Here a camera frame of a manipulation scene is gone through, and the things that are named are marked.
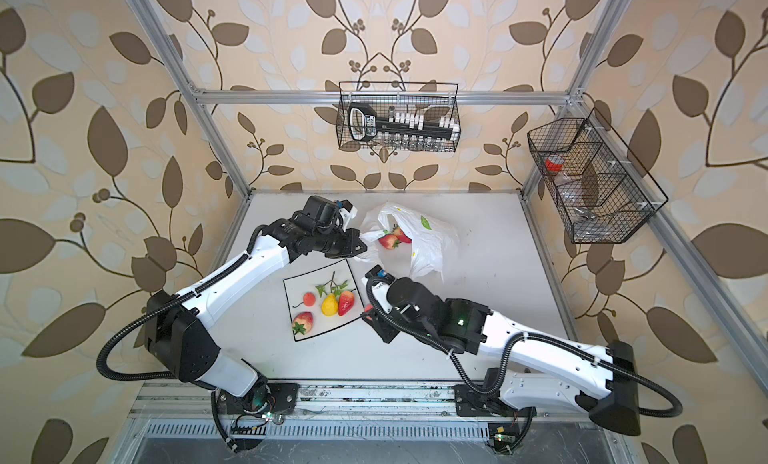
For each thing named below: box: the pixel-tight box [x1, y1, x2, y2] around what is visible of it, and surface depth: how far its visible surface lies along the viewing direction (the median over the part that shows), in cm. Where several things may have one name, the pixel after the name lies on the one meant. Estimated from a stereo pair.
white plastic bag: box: [354, 203, 460, 283], surface depth 80 cm
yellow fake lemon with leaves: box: [315, 271, 348, 316], surface depth 91 cm
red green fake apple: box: [292, 311, 314, 335], surface depth 84 cm
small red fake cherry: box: [292, 292, 316, 308], surface depth 91 cm
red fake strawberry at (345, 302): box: [338, 290, 355, 316], surface depth 88 cm
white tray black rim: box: [283, 258, 364, 342], surface depth 93 cm
